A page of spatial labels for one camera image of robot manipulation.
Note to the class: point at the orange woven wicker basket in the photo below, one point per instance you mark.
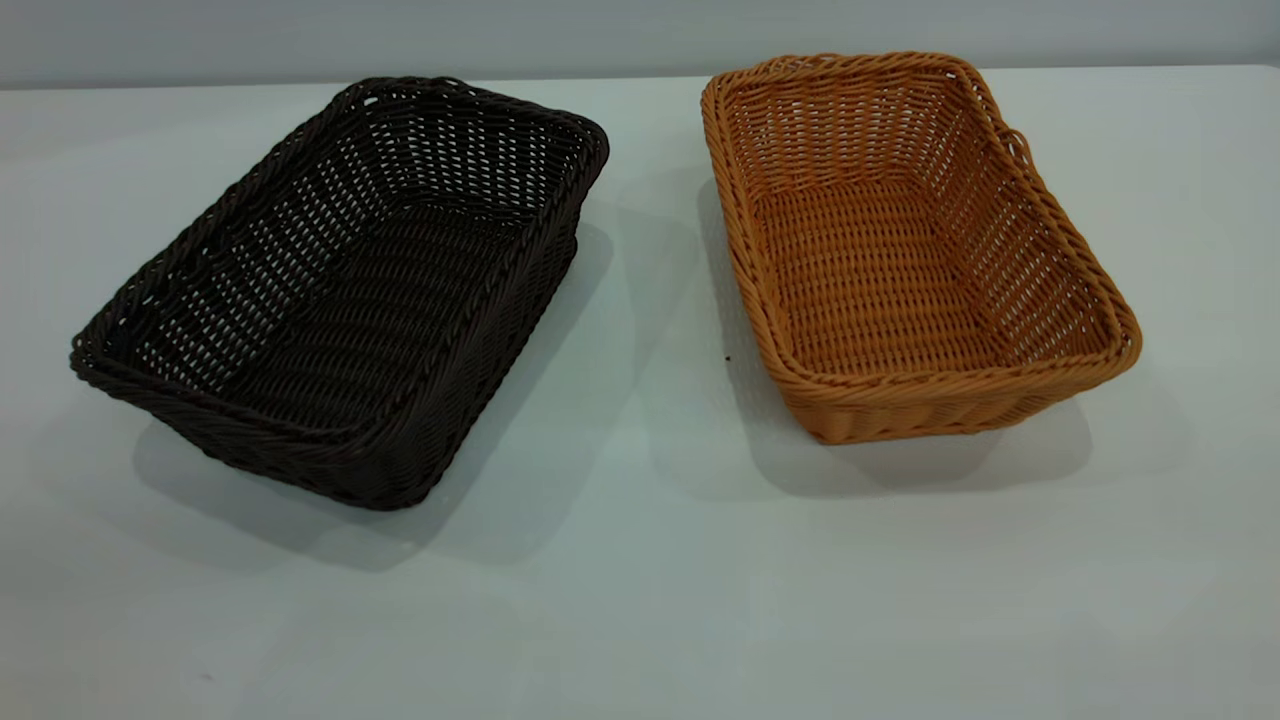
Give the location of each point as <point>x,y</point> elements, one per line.
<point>880,280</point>

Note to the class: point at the black woven wicker basket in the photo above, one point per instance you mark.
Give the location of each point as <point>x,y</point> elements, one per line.
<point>380,300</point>

